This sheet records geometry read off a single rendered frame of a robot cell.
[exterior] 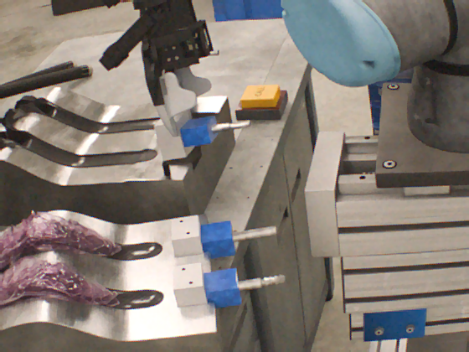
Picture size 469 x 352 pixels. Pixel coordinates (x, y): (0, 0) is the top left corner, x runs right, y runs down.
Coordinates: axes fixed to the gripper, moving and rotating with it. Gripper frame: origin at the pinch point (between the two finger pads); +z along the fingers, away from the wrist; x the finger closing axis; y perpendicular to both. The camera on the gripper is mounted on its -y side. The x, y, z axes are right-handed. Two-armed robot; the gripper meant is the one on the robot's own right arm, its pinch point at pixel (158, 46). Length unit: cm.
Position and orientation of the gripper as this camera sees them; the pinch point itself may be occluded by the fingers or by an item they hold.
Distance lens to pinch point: 152.8
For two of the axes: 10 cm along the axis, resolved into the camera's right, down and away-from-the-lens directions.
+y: 9.6, -0.2, -2.7
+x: 2.3, -5.1, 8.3
